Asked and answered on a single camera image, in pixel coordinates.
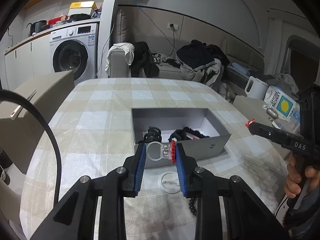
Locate yellow box on counter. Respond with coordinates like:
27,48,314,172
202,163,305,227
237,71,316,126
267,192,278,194
68,1,97,16

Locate black clothes on sofa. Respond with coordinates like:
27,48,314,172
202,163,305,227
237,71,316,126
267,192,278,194
130,41,159,78

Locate grey cardboard box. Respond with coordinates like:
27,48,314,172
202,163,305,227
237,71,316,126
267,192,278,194
131,108,231,168

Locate white cloth on sofa arm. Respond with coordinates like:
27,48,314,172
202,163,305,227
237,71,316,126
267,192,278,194
105,43,135,77

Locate wall power socket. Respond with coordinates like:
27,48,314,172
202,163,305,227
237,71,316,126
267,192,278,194
167,23,179,31

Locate black beaded bracelet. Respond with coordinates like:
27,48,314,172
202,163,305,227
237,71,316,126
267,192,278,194
188,196,198,215

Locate pile of dark clothes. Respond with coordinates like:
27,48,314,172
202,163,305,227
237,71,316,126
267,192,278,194
176,40,230,88

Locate white washing machine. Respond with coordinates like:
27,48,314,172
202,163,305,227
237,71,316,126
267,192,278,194
49,22,99,85

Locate black electric kettle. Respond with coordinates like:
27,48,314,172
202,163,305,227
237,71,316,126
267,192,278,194
26,20,47,36

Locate checkered bed sheet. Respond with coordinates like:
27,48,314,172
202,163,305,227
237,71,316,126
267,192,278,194
20,78,287,239

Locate person's right hand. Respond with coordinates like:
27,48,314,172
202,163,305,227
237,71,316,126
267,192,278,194
284,153,319,199

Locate white plastic jug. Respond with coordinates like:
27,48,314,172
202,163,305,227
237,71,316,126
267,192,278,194
245,76,269,100

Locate black cable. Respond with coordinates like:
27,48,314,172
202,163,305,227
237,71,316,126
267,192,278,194
0,89,62,203

